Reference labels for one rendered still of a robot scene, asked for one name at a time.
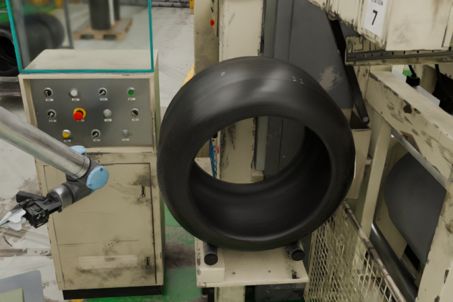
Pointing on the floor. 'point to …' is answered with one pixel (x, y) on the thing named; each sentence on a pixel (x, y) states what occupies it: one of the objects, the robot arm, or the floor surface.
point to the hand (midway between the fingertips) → (1, 222)
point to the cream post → (252, 39)
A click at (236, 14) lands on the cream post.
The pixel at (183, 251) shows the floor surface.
